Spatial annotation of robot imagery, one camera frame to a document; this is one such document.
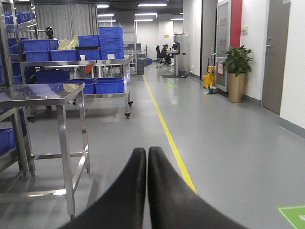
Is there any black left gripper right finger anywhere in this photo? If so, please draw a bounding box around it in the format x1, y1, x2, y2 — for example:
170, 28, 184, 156
148, 146, 243, 229

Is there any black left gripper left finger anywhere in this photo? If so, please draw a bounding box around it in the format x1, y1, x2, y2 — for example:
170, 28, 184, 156
61, 148, 146, 229

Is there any stainless steel table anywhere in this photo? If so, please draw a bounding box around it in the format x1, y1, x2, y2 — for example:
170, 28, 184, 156
0, 83, 90, 219

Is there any steel wheeled cart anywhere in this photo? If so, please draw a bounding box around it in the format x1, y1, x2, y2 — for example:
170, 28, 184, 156
20, 57, 133, 118

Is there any yellow mop bucket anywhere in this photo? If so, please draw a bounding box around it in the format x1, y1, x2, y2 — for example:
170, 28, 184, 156
203, 65, 215, 88

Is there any potted green plant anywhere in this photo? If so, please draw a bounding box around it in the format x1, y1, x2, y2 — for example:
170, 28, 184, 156
222, 45, 252, 103

